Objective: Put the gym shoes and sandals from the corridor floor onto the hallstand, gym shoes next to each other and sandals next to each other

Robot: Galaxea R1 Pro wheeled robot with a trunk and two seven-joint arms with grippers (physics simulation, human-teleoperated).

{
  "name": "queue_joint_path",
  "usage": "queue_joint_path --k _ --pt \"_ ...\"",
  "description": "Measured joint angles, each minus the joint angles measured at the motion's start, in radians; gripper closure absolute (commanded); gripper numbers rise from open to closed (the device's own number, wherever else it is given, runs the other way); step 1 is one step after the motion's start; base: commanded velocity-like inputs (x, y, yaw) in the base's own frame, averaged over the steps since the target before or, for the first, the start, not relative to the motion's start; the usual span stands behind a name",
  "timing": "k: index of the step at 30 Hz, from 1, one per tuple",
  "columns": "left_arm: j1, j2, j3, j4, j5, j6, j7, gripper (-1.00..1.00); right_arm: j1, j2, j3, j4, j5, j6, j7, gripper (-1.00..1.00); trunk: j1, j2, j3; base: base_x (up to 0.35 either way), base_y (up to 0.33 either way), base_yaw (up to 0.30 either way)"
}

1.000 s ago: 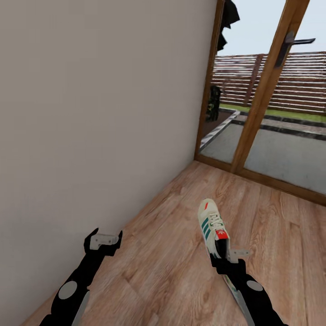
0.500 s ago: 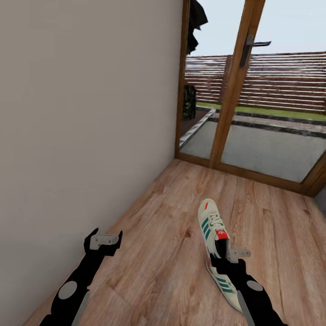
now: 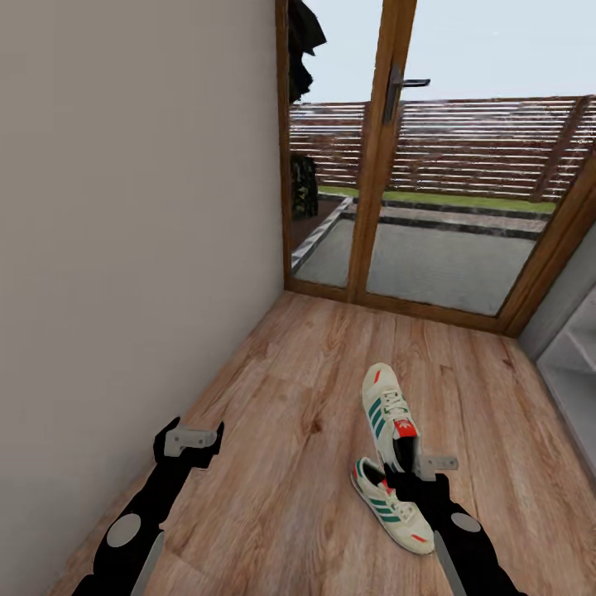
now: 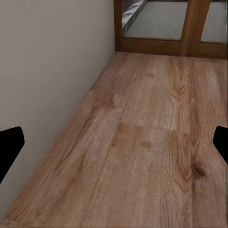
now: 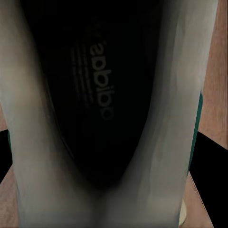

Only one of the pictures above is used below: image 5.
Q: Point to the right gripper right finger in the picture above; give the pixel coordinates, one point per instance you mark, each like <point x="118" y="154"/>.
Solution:
<point x="209" y="170"/>

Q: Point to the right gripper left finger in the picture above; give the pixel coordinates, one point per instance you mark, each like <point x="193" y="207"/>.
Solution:
<point x="5" y="154"/>

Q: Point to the gym shoe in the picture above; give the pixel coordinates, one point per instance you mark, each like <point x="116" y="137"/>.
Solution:
<point x="102" y="100"/>
<point x="183" y="213"/>

